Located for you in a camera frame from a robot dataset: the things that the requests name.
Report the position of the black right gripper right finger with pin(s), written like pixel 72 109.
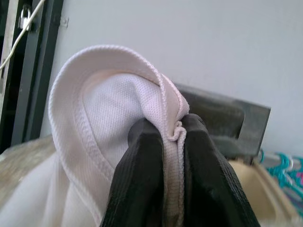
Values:
pixel 208 179

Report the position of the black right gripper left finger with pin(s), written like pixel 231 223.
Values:
pixel 139 179

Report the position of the white mesh shirt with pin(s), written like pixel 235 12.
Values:
pixel 94 132

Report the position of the teal plastic clothes hanger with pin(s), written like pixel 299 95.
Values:
pixel 281 169

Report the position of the beige plastic basket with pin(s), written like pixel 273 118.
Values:
pixel 258 189

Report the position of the dark grey washer lid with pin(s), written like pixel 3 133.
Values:
pixel 236 125

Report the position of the beige patterned cloth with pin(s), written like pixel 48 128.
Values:
pixel 26 156

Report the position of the silver padlock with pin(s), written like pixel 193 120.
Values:
pixel 24 19

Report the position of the dark metal door frame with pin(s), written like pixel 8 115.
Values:
pixel 30 71

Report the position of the clear wall bracket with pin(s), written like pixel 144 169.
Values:
pixel 64 22

